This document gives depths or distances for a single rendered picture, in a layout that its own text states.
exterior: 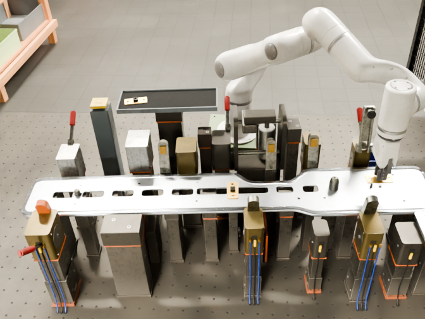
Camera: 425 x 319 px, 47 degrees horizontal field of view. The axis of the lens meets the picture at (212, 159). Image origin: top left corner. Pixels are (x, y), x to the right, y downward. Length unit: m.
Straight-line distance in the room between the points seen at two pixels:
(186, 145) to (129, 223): 0.37
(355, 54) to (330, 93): 2.64
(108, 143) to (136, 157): 0.24
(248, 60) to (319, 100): 2.18
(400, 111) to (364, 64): 0.17
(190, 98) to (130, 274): 0.67
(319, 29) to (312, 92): 2.59
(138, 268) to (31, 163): 0.99
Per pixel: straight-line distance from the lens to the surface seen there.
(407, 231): 1.64
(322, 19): 1.57
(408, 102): 1.44
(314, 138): 1.74
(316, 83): 4.28
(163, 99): 1.85
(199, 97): 1.84
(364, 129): 1.76
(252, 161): 1.83
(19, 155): 2.53
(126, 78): 4.45
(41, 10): 5.18
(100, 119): 1.89
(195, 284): 1.78
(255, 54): 1.87
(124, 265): 1.65
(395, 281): 1.75
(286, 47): 1.67
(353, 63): 1.50
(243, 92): 2.09
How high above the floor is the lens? 2.12
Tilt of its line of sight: 39 degrees down
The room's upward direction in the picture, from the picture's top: 3 degrees counter-clockwise
